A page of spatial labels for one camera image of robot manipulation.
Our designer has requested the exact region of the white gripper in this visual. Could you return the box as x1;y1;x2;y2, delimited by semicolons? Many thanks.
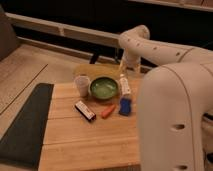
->
119;51;142;78

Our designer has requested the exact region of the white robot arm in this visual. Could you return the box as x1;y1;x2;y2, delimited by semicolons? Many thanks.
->
118;25;213;171

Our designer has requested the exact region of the white bottle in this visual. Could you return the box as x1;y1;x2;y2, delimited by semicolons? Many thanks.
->
119;74;131;99

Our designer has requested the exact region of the green bowl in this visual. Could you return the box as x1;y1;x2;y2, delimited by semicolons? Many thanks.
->
90;77;118;100

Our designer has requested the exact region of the black stand leg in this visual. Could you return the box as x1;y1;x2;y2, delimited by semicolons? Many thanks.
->
89;52;100;64

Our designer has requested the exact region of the orange carrot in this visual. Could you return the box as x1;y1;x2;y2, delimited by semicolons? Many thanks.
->
101;104;116;118

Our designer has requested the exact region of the translucent plastic cup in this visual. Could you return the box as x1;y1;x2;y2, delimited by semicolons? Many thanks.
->
74;75;90;97

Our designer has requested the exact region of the black red white box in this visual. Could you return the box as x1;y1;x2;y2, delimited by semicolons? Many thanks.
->
75;101;96;122

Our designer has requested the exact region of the wooden table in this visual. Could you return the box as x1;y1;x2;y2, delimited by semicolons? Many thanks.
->
39;83;140;171

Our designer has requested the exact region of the black floor mat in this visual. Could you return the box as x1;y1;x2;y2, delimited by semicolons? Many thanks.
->
0;83;53;169

